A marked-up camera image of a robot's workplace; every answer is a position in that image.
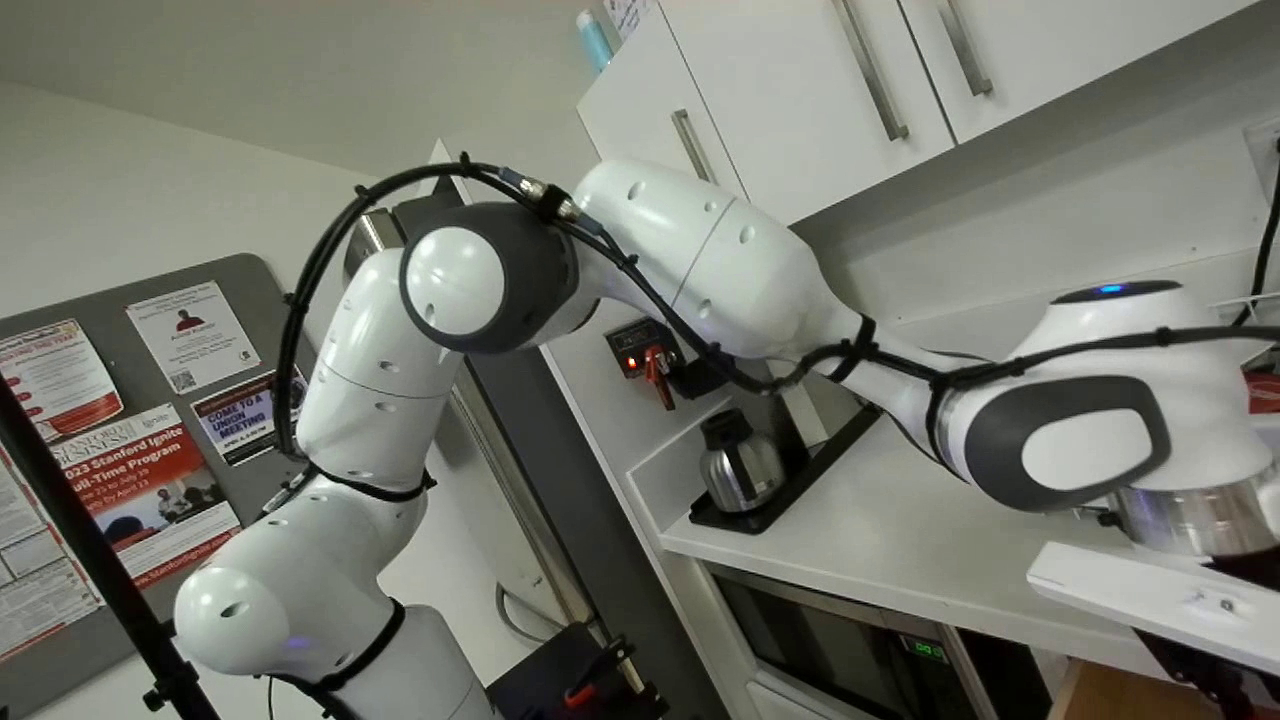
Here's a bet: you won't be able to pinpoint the black device red parts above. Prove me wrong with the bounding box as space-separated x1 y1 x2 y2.
484 626 673 720

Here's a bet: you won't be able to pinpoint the black steel coffee maker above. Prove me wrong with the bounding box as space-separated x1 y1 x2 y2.
603 317 890 541

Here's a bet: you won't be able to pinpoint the black power cord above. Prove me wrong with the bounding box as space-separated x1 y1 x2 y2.
1231 169 1280 333

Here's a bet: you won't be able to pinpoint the red white small poster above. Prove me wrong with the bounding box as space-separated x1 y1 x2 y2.
0 317 129 444

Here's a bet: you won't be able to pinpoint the wide white cabinet door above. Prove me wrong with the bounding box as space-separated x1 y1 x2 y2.
656 0 961 228

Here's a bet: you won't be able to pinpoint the black microwave oven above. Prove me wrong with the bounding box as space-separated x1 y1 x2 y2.
713 564 975 720

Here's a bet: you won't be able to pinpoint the red poster with photo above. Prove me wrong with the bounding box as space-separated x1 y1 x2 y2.
52 402 246 592

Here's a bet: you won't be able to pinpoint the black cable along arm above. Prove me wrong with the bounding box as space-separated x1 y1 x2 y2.
267 151 1280 464

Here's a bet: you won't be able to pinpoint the white text poster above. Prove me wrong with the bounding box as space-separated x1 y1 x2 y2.
0 448 104 665

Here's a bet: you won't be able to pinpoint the red object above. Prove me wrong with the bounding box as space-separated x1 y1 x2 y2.
1245 365 1280 420

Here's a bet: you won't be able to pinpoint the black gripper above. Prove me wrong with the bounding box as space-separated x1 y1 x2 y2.
1131 626 1280 720

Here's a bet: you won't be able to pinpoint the blue bottle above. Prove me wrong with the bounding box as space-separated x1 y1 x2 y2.
570 6 619 74

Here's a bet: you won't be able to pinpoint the steel coffee carafe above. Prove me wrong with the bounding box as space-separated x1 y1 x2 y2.
696 408 790 521

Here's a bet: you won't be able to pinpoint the short steel cabinet handle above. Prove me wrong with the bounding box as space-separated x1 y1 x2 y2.
668 106 724 194

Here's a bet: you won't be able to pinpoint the narrow white cabinet door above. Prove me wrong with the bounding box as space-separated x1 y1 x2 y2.
570 0 802 224

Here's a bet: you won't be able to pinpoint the long steel cabinet handle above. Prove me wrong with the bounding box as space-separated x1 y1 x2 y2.
831 0 914 144

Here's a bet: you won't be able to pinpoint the grey notice board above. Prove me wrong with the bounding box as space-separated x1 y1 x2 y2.
0 252 321 720

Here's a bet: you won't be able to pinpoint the dark grey tall panel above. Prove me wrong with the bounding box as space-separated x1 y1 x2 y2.
445 355 732 720

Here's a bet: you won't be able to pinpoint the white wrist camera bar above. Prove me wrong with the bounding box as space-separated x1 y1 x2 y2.
1025 537 1280 680

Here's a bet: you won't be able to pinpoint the dark sticker label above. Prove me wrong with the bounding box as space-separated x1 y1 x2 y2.
188 369 287 473

